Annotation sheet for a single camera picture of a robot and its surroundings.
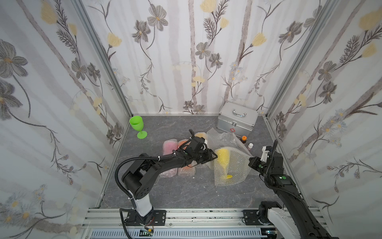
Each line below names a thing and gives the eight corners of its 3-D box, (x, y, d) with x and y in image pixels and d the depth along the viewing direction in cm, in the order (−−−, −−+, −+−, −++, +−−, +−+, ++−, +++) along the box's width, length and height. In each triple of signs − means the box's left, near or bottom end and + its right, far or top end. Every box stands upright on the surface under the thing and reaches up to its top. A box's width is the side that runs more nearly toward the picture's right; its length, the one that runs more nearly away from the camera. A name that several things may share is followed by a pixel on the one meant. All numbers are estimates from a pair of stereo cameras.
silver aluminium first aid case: (215, 129, 114) (217, 115, 102) (223, 114, 125) (226, 99, 112) (246, 141, 107) (254, 127, 95) (252, 124, 118) (259, 109, 105)
